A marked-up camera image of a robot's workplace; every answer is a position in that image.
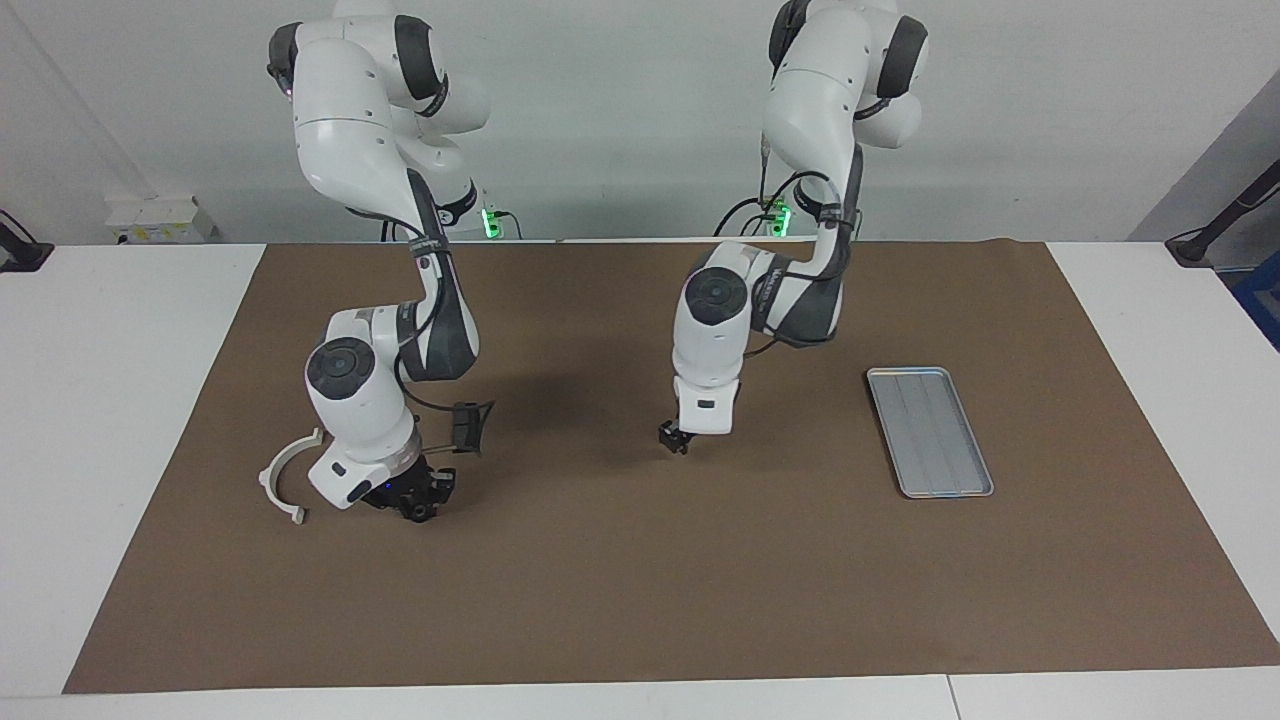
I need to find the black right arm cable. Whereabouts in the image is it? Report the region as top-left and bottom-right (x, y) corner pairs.
(380, 190), (521, 458)

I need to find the white box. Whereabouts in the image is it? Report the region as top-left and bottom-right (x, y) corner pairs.
(105, 195), (217, 245)

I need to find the white semicircular bracket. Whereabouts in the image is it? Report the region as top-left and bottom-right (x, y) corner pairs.
(258, 428), (326, 526)

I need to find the silver metal tray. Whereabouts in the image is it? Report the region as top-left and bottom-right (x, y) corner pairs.
(866, 366), (995, 499)

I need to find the blue crate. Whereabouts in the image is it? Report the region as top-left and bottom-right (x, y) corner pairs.
(1233, 250), (1280, 351)

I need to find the black desk clamp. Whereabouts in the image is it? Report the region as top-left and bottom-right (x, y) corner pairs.
(0, 208), (54, 273)

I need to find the brown table mat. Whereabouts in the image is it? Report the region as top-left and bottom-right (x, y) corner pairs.
(62, 240), (1280, 694)

